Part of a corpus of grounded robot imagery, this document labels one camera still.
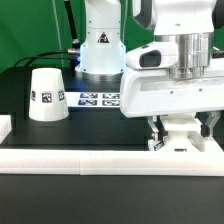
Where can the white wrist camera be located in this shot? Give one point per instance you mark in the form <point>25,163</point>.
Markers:
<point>154,55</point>

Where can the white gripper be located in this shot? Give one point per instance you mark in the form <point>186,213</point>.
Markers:
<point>151,92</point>

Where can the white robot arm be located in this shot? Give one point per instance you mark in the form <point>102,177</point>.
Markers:
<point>188,23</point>

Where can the white frame border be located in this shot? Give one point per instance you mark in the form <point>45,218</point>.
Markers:
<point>30,161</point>

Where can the white lamp shade cone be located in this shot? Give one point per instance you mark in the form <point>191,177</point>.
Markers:
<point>47,95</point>

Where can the white lamp base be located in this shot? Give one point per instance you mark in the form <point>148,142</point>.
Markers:
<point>174,133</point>

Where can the white marker sheet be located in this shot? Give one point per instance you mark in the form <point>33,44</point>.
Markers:
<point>93,99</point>

